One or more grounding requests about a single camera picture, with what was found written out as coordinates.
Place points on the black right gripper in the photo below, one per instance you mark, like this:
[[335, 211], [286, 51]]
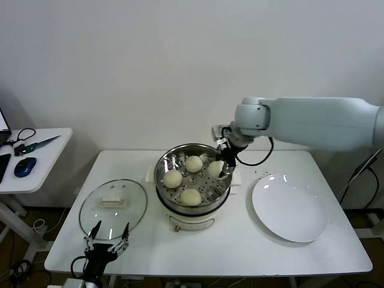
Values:
[[230, 156]]

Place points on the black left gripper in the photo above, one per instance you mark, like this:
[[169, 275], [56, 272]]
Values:
[[98, 257]]

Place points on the white steamed baozi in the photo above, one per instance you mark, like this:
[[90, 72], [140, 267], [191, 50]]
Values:
[[193, 164], [190, 197], [214, 169], [172, 179]]

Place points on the round glass pot lid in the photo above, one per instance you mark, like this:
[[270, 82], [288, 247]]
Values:
[[112, 201]]

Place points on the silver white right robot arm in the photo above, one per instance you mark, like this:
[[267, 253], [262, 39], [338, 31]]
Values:
[[315, 120]]

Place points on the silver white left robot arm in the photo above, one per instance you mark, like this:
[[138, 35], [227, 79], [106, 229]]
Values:
[[93, 283]]

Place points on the perforated steel steamer basket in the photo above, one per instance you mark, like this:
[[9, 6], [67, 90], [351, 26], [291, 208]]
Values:
[[210, 192]]

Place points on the steel steamer pot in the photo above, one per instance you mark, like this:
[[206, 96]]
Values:
[[192, 221]]

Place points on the large white plate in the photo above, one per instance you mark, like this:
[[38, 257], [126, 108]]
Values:
[[288, 210]]

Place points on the white side table with legs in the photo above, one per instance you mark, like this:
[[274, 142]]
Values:
[[51, 162]]

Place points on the blue computer mouse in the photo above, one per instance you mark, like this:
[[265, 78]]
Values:
[[25, 166]]

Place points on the green pointed blade tool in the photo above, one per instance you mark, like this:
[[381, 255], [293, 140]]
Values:
[[36, 146]]

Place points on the black phone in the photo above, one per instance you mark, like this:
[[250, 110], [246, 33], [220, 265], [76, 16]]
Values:
[[3, 168]]

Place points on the black laptop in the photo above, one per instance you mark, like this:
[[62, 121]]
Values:
[[2, 123]]

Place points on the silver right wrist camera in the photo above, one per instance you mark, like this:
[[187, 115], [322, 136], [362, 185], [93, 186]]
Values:
[[220, 132]]

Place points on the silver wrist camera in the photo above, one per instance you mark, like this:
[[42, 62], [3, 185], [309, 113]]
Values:
[[220, 132], [75, 283]]

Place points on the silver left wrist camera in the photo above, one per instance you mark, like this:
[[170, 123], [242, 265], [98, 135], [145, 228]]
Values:
[[75, 283]]

